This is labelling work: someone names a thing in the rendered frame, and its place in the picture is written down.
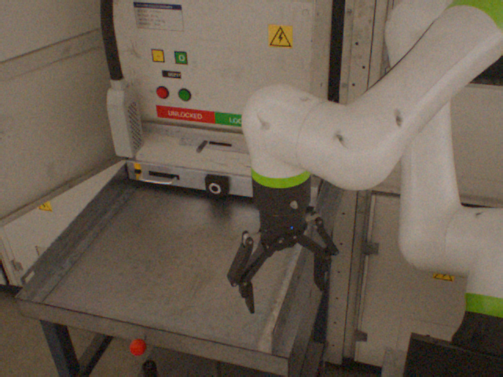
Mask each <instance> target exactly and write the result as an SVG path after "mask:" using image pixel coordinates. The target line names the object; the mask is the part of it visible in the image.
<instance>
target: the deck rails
mask: <svg viewBox="0 0 503 377"><path fill-rule="evenodd" d="M142 182H143V181H140V180H137V179H132V178H130V176H129V172H128V168H127V162H125V163H124V164H123V166H122V167H121V168H120V169H119V170H118V171H117V172H116V173H115V174H114V175H113V176H112V177H111V178H110V179H109V180H108V181H107V183H106V184H105V186H104V187H103V188H102V189H101V190H100V191H99V192H98V193H97V194H96V196H95V197H94V198H93V199H92V200H91V201H90V202H89V203H88V204H87V205H86V206H85V207H84V208H83V209H82V210H81V211H80V212H79V213H78V214H77V215H76V216H75V217H74V218H73V219H72V221H71V222H70V224H69V225H68V226H67V227H66V228H65V229H64V230H63V231H62V232H61V234H60V235H59V236H58V237H57V238H56V239H55V240H54V241H53V242H52V243H51V244H50V245H49V246H48V247H47V248H46V249H45V250H44V251H43V252H42V253H41V254H40V255H39V256H38V257H37V258H36V259H35V260H34V262H33V263H32V264H31V266H30V267H29V268H28V269H27V270H26V272H25V273H24V274H23V275H22V276H21V277H20V281H21V283H22V285H23V287H24V291H25V294H26V299H25V300H27V301H30V302H37V303H41V304H42V303H43V302H44V300H45V299H46V298H47V296H48V295H49V294H50V293H51V291H52V290H53V289H54V288H55V287H56V286H57V285H58V284H59V282H60V281H61V280H62V279H63V278H64V277H65V276H66V275H67V272H68V271H69V269H70V268H71V267H72V266H73V265H74V264H75V263H76V262H77V260H78V259H79V258H80V257H81V255H82V254H83V253H84V252H85V250H86V249H87V248H88V247H89V246H90V245H91V244H92V242H93V241H94V240H95V239H96V238H97V237H98V236H99V235H100V233H101V232H102V231H103V230H104V228H105V226H106V225H107V224H108V223H109V222H110V220H111V219H112V218H113V217H114V215H115V214H116V213H117V212H118V210H119V209H120V208H121V207H122V206H123V205H124V204H125V203H126V201H128V199H129V198H130V197H131V196H132V195H133V193H134V192H135V191H136V190H137V188H138V186H139V185H140V184H141V183H142ZM331 186H332V183H330V182H329V181H326V180H324V182H323V185H322V187H321V191H320V193H319V196H318V199H317V202H316V204H315V206H309V205H308V208H307V211H306V218H308V217H310V213H311V212H312V211H317V213H318V214H319V215H320V217H321V215H322V212H323V210H324V207H325V204H326V200H327V198H328V195H329V191H330V188H331ZM315 233H316V230H315V229H312V228H311V227H310V226H307V229H306V232H305V233H304V235H307V236H308V237H309V238H311V239H312V240H313V239H314V235H315ZM308 254H309V250H308V249H307V248H306V247H303V246H302V245H300V244H299V243H297V244H295V245H294V247H293V249H292V253H291V255H290V258H289V260H288V264H287V266H286V268H285V271H284V274H283V276H282V278H281V282H280V284H279V289H278V291H277V295H276V298H275V299H274V303H273V305H272V307H271V310H270V313H269V316H268V318H267V320H266V324H265V327H264V329H263V333H262V334H261V337H260V340H259V342H258V345H257V347H256V349H255V351H257V352H261V353H267V354H271V355H274V356H276V354H277V350H278V347H279V345H280V342H281V336H282V333H283V330H284V328H285V324H286V321H287V319H288V315H289V312H290V309H291V307H292V303H293V301H294V298H295V296H296V292H297V289H298V286H299V282H300V280H301V277H302V275H303V270H304V267H305V265H306V263H307V256H308ZM31 272H33V274H34V275H33V276H32V277H31V278H30V280H29V281H28V282H27V281H26V279H27V277H28V276H29V275H30V273H31Z"/></svg>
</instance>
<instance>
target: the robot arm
mask: <svg viewBox="0 0 503 377"><path fill-rule="evenodd" d="M384 39H385V42H386V46H387V53H388V57H389V61H390V65H391V69H390V70H389V71H388V72H387V73H386V74H385V75H384V76H383V77H382V78H380V79H378V80H377V81H376V82H375V83H373V84H372V85H371V86H370V87H369V88H368V89H367V90H366V91H365V92H364V93H363V94H362V95H361V96H360V97H359V98H357V99H356V100H355V101H353V102H352V103H350V104H348V105H343V104H337V103H335V102H332V101H327V100H326V99H323V98H321V97H318V96H316V95H313V94H312V93H308V92H307V91H305V90H302V89H300V88H299V87H297V86H293V85H292V84H288V83H275V84H268V85H265V86H263V87H261V88H259V89H258V90H256V91H255V92H254V93H253V94H252V95H251V96H250V98H249V100H248V102H247V103H246V105H245V107H244V110H243V114H242V120H241V122H242V130H243V133H244V136H245V139H246V142H247V145H248V149H249V153H250V167H251V187H252V199H253V203H254V204H255V206H256V207H257V208H258V209H259V222H260V228H259V231H258V232H255V233H251V234H250V233H249V232H248V231H244V232H243V233H242V239H241V244H240V247H239V249H238V251H237V254H236V256H235V258H234V260H233V263H232V265H231V266H230V268H229V271H228V273H227V274H226V277H227V279H228V281H229V283H230V285H231V287H236V286H237V285H239V292H240V295H241V297H242V298H243V299H244V298H245V302H246V305H247V307H248V309H249V311H250V313H251V314H252V313H254V312H255V308H254V299H253V288H252V282H251V281H250V280H251V279H252V277H253V276H254V275H255V274H256V272H257V271H258V270H259V268H260V267H261V266H262V265H263V263H264V262H265V261H266V260H267V259H268V258H271V257H272V255H273V254H274V252H275V251H281V250H283V249H285V248H290V247H294V245H295V244H297V243H299V244H300V245H302V246H303V247H306V248H307V249H308V250H309V251H311V252H313V253H314V283H315V284H316V286H317V287H318V289H319V291H324V290H325V272H328V270H329V264H330V263H331V262H332V259H331V256H333V255H338V254H339V250H338V249H337V247H336V245H335V243H334V242H333V240H332V238H331V237H330V236H329V235H328V233H327V232H326V231H325V229H324V223H323V219H322V218H321V217H320V215H319V214H318V213H317V211H312V212H311V213H310V217H308V218H306V206H307V205H308V204H309V203H310V174H315V175H317V176H319V177H320V178H323V179H325V180H326V181H329V182H330V183H332V184H334V185H335V186H336V187H339V188H341V189H346V190H351V191H361V190H365V189H370V188H372V187H374V186H376V185H378V184H379V183H381V182H382V181H383V180H384V179H385V178H386V177H387V176H388V175H389V174H390V173H391V172H392V171H393V169H394V168H395V166H396V164H397V162H398V160H399V159H400V204H399V227H398V245H399V248H400V251H401V252H402V255H403V258H404V259H405V260H406V261H407V262H408V263H409V264H410V265H411V266H412V267H414V268H416V269H419V270H420V271H423V272H427V273H437V274H442V275H447V276H457V277H463V278H467V283H466V287H465V292H464V298H465V310H464V316H463V319H462V321H461V324H460V326H459V328H457V331H456V332H455V333H454V334H453V335H452V340H451V344H454V345H456V346H461V347H464V348H467V349H470V350H475V351H479V352H482V353H488V354H491V355H494V356H498V357H503V207H499V208H467V207H463V206H462V205H461V202H460V198H459V193H458V188H457V179H456V173H455V167H454V160H453V145H452V136H451V123H450V100H451V99H452V98H453V97H454V96H455V95H456V94H457V93H458V92H459V91H460V90H461V89H462V88H463V87H465V86H466V85H467V84H468V83H469V82H471V81H472V80H473V79H474V78H475V77H476V76H477V75H479V74H480V73H481V72H482V71H483V70H484V69H486V68H488V67H489V66H490V65H492V63H494V62H495V61H496V60H498V59H499V57H500V56H501V55H502V54H503V0H404V1H402V2H400V3H399V4H398V5H397V6H395V7H394V8H393V10H392V11H391V12H390V13H389V15H388V17H387V20H386V23H385V26H384ZM307 226H310V227H311V228H312V229H315V230H316V231H317V233H318V234H319V236H321V238H322V239H323V240H324V242H325V244H326V245H327V247H325V248H323V247H322V246H320V245H319V244H317V243H316V242H314V241H313V240H312V239H311V238H309V237H308V236H307V235H304V233H305V232H306V229H307ZM258 240H260V241H259V242H258V246H257V248H256V249H255V251H254V252H253V253H252V249H253V247H255V246H256V245H255V244H256V242H257V241H258ZM266 245H267V246H268V247H269V248H267V246H266Z"/></svg>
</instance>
